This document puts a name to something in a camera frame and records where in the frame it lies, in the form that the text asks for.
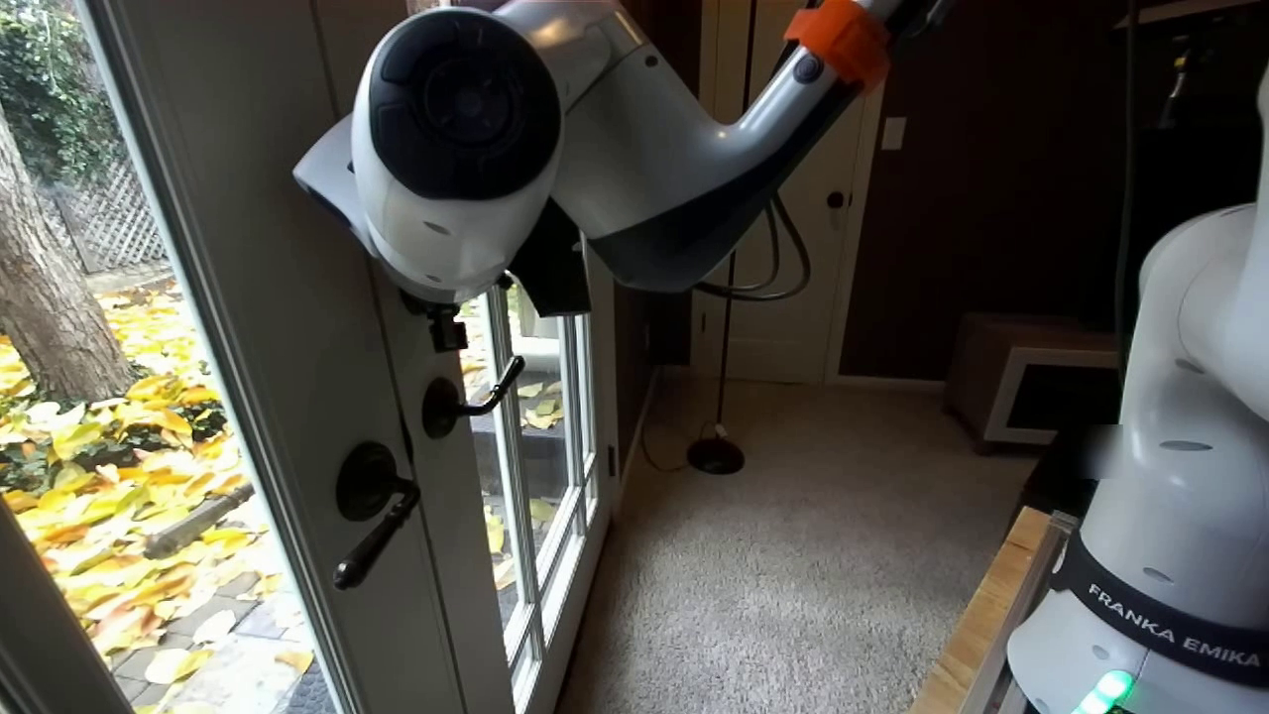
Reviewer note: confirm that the white door with large lever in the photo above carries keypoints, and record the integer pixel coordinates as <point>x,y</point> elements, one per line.
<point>263,332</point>

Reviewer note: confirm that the white interior door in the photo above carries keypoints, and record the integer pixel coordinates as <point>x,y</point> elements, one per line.
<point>805,332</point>

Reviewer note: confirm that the white door with deadbolt lock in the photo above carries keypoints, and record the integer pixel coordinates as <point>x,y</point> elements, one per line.
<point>560,438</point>

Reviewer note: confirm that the small black door lever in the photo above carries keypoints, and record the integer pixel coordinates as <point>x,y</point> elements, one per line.
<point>440,406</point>

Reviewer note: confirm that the brown box with white frame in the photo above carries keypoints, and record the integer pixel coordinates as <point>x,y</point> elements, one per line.
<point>1032,383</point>

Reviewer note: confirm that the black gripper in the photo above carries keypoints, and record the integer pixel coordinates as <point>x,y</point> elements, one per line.
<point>552,270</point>

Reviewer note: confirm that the black floor lamp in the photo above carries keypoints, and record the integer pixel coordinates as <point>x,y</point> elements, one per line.
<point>716,453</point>

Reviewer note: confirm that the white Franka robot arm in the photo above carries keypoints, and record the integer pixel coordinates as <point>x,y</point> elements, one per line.
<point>658,159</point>

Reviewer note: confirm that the lattice fence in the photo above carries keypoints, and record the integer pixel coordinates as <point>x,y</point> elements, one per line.
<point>113,225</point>

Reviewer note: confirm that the tree trunk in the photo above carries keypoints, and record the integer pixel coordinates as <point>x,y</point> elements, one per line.
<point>60,301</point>

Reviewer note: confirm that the dark interior door knob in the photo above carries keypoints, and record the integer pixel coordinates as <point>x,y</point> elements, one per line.
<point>832,198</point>

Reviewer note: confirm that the white light switch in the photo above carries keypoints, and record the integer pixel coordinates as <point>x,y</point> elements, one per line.
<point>893,131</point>

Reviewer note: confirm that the large black door lever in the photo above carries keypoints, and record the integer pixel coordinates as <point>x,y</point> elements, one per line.
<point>362,479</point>

